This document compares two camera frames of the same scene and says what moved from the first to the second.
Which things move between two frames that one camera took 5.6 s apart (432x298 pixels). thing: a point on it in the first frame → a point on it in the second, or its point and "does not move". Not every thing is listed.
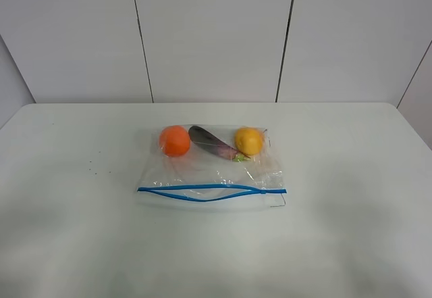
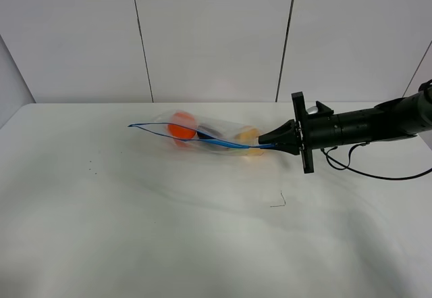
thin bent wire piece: x=281 y=205 does not move
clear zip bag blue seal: x=201 y=180 → x=199 y=134
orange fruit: x=174 y=140 → x=181 y=128
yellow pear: x=249 y=140 does not move
